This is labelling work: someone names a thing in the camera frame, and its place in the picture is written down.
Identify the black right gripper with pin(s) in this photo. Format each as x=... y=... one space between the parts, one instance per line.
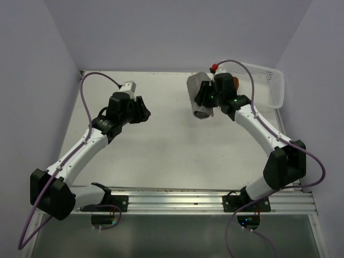
x=201 y=98

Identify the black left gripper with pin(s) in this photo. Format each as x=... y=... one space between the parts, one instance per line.
x=142 y=113

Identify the grey towel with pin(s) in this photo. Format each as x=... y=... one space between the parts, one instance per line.
x=193 y=86

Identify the rust brown towel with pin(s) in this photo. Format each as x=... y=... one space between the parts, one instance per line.
x=236 y=82

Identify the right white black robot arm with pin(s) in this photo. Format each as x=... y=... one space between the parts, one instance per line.
x=286 y=161

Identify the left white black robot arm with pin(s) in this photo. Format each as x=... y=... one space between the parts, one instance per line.
x=52 y=190

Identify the white perforated plastic basket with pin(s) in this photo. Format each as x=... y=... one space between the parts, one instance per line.
x=264 y=85

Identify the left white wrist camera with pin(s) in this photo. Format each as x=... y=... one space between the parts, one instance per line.
x=129 y=88

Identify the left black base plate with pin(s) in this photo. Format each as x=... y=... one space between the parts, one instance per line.
x=120 y=201

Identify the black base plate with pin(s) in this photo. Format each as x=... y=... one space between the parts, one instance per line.
x=120 y=201
x=232 y=203

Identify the aluminium mounting rail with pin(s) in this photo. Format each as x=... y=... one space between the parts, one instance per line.
x=159 y=202

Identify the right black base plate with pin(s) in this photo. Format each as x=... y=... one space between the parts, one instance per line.
x=232 y=203

